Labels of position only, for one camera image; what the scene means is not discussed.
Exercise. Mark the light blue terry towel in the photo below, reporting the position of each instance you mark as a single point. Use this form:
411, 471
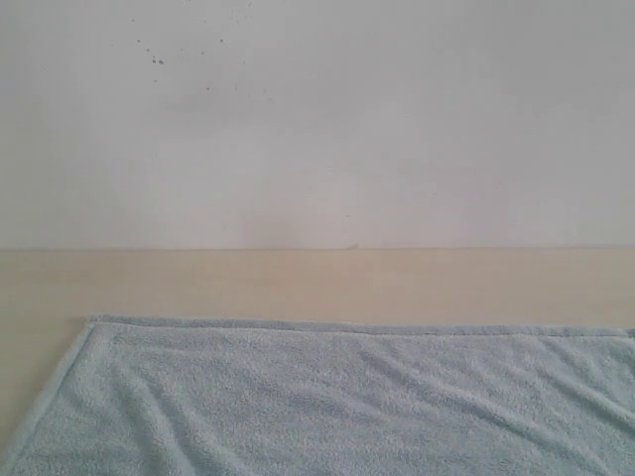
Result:
158, 396

